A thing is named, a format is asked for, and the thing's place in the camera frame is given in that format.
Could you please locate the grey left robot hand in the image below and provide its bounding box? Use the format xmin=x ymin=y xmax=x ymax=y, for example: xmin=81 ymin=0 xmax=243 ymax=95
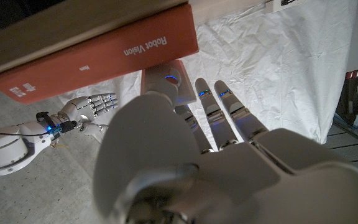
xmin=93 ymin=65 xmax=358 ymax=224

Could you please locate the white backdrop cloth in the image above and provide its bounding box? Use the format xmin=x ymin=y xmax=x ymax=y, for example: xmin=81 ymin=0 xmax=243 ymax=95
xmin=57 ymin=0 xmax=358 ymax=153

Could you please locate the thin black hanging cable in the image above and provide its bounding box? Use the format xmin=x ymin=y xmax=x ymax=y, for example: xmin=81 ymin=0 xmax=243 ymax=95
xmin=0 ymin=131 xmax=50 ymax=137

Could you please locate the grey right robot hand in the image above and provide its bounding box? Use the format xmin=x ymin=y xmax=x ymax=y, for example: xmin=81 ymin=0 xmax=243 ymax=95
xmin=57 ymin=92 xmax=119 ymax=136

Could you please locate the black and red bag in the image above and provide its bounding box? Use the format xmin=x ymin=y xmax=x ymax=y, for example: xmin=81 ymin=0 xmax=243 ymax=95
xmin=336 ymin=70 xmax=358 ymax=127

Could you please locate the white calculator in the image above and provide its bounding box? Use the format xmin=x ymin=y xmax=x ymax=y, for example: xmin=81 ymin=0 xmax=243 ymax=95
xmin=140 ymin=59 xmax=198 ymax=105

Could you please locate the white power strip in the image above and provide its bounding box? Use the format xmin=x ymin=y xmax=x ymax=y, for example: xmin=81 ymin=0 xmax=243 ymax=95
xmin=264 ymin=0 xmax=307 ymax=14

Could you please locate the red book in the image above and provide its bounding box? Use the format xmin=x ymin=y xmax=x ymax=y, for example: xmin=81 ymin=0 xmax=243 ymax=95
xmin=0 ymin=2 xmax=200 ymax=105

